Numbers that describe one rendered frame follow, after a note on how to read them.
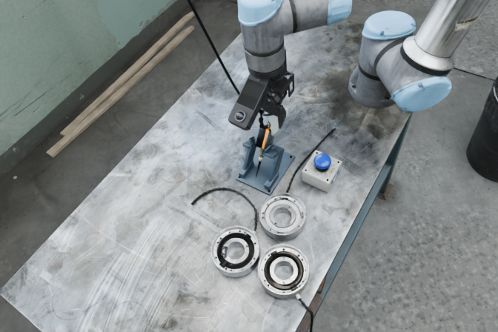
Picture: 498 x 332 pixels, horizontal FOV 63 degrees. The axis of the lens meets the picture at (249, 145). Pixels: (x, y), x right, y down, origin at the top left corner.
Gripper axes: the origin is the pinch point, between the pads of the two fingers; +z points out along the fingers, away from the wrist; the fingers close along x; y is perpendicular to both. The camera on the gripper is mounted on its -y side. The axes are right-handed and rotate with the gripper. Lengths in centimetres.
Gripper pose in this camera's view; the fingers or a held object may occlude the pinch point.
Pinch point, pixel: (267, 132)
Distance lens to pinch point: 93.1
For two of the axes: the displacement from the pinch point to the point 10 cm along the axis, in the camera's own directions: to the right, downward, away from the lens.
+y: 5.2, -7.2, 4.6
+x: -8.5, -3.7, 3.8
